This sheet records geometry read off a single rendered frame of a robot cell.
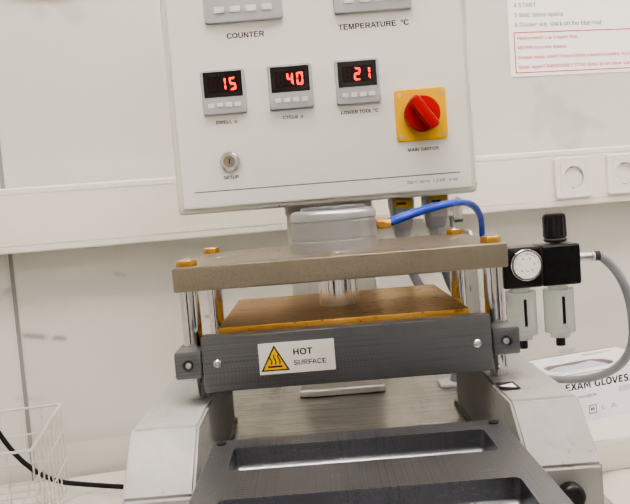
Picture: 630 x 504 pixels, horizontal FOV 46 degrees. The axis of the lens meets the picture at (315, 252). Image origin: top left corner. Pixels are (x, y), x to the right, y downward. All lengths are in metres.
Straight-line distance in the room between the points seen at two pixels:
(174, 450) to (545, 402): 0.27
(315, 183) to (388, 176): 0.08
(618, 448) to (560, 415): 0.57
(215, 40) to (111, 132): 0.44
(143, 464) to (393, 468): 0.19
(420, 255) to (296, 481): 0.23
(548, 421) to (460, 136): 0.37
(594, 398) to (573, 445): 0.65
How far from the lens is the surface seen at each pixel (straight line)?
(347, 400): 0.84
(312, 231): 0.64
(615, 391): 1.22
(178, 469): 0.54
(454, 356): 0.60
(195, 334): 0.61
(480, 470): 0.45
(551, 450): 0.55
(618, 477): 1.12
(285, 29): 0.82
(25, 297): 1.24
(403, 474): 0.44
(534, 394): 0.58
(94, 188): 1.17
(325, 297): 0.67
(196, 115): 0.82
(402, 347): 0.59
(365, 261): 0.59
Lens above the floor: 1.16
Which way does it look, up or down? 4 degrees down
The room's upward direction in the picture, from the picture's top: 5 degrees counter-clockwise
